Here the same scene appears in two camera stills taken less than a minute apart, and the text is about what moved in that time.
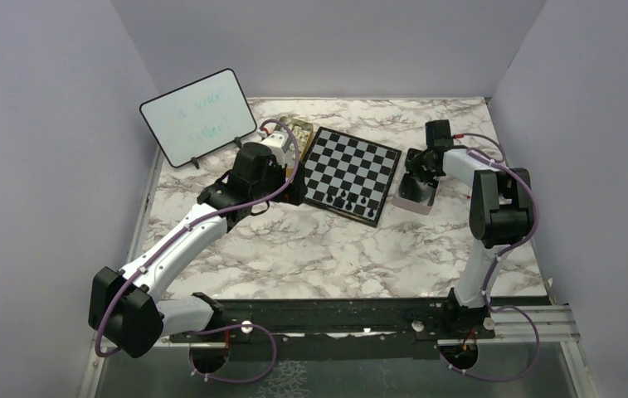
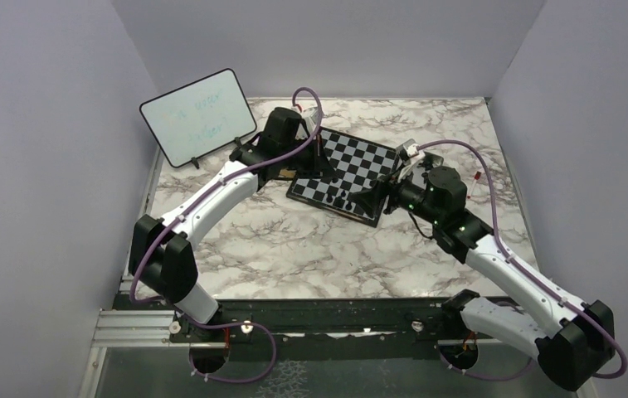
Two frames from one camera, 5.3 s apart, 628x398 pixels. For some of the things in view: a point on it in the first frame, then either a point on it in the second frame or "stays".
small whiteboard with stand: (200, 118) stays
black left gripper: (294, 192) -> (321, 167)
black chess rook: (338, 201) stays
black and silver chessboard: (348, 176) stays
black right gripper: (429, 150) -> (371, 197)
